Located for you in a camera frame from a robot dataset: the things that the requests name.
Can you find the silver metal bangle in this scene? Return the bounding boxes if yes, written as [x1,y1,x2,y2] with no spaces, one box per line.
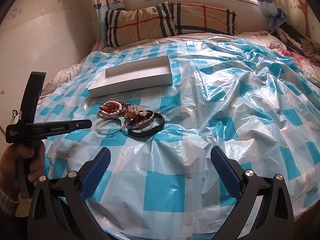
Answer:
[95,118,124,135]

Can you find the black braided leather bracelet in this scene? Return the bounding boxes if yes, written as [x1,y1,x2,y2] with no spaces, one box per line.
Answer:
[127,112,166,138]

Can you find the left forearm knit sleeve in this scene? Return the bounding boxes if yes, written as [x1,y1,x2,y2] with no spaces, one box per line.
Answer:
[0,190,20,217]

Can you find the person's left hand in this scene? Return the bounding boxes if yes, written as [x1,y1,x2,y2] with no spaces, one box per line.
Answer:
[1,141,46,200]

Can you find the blue checkered plastic sheet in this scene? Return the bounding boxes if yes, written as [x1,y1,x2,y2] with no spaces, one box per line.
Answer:
[36,40,319,239]

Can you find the patterned wide bangle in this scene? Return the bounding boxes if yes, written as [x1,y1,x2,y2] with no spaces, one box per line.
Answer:
[124,110,155,130]

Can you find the white shallow cardboard box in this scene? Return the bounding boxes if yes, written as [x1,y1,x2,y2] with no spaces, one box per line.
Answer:
[88,55,173,98]

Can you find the plaid beige pillow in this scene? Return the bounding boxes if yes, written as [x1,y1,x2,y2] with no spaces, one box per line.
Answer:
[103,2,239,48]

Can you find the pile of dark clothes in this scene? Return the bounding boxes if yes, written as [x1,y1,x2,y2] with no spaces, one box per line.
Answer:
[266,22,319,66]

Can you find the pink cartoon curtain right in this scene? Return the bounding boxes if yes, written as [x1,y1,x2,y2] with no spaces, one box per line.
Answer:
[257,0,287,33]

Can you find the white board leaning on wall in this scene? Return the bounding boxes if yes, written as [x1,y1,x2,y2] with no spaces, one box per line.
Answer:
[1,8,95,129]

